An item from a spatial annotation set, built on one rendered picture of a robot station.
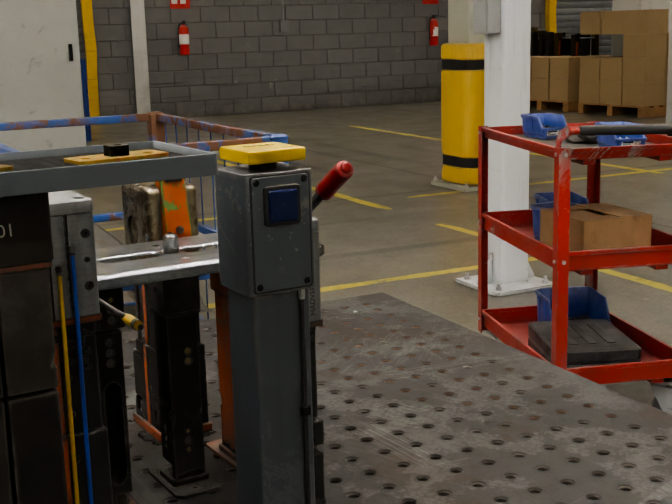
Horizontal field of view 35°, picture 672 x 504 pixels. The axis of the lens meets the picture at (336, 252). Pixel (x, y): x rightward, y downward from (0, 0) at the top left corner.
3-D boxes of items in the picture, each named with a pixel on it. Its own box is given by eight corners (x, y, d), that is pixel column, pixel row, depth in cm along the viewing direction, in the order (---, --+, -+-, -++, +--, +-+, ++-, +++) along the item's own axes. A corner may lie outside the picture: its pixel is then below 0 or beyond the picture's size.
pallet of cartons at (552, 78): (610, 108, 1522) (611, 55, 1507) (567, 112, 1483) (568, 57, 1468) (553, 104, 1624) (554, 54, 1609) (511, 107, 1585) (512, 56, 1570)
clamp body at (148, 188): (184, 406, 165) (170, 173, 158) (225, 436, 153) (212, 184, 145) (118, 421, 160) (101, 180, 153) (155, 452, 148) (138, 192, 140)
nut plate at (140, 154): (150, 152, 96) (149, 139, 95) (171, 155, 93) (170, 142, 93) (61, 161, 91) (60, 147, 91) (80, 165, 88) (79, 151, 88)
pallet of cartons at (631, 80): (687, 114, 1404) (691, 8, 1376) (643, 118, 1365) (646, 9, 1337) (620, 109, 1506) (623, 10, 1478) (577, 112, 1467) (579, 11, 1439)
